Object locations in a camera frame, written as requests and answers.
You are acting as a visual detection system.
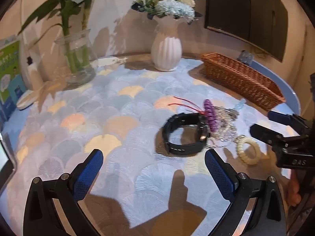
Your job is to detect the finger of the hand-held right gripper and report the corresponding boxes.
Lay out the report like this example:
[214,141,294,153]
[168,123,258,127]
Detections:
[268,111,309,135]
[250,124,287,148]

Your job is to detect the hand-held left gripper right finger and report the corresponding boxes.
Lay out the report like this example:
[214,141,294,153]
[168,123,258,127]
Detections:
[205,149,287,236]

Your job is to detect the black television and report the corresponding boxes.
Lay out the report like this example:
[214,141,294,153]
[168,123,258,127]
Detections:
[204,0,289,62]

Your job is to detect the silver phone stand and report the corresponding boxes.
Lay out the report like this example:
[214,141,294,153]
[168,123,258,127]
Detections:
[237,50,255,65]

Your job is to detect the red string bracelet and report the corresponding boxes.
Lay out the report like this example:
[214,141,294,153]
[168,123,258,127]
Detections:
[170,96,206,115]

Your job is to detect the black wrist watch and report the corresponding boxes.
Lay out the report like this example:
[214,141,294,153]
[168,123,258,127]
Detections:
[162,112,211,156]

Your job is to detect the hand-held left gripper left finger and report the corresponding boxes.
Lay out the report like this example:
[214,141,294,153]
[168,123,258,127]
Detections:
[23,149,104,236]

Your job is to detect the person's right hand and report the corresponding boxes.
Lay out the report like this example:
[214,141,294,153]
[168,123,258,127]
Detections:
[287,171,302,207]

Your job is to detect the clear glass vase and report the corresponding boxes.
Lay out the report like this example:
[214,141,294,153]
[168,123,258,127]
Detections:
[55,29,97,84]

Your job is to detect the blue and white artificial flowers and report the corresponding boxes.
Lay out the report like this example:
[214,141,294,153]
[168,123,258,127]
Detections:
[132,0,206,25]

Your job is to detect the tablet with dark frame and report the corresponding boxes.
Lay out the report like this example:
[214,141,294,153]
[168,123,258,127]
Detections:
[0,133,18,195]

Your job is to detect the crystal bead bracelet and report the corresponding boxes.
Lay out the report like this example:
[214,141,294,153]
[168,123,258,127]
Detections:
[209,107,240,149]

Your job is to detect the light blue hair clip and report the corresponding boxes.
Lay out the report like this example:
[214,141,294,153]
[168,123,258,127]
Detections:
[233,98,246,111]

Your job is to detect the white ribbed vase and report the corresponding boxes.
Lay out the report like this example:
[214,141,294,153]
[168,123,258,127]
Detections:
[151,16,183,72]

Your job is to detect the cream spiral bracelet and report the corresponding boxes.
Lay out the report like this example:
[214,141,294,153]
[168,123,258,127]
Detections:
[236,135,262,165]

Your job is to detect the green printed box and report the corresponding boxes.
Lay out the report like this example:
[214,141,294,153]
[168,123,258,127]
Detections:
[0,38,27,123]

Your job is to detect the green bamboo plant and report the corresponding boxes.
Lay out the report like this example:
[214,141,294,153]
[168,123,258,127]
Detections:
[17,0,119,74]

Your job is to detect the purple bead bracelet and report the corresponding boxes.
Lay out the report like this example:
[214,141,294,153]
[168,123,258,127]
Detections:
[202,99,221,132]

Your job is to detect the brown wicker basket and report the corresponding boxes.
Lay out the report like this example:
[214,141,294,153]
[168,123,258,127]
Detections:
[200,52,286,112]

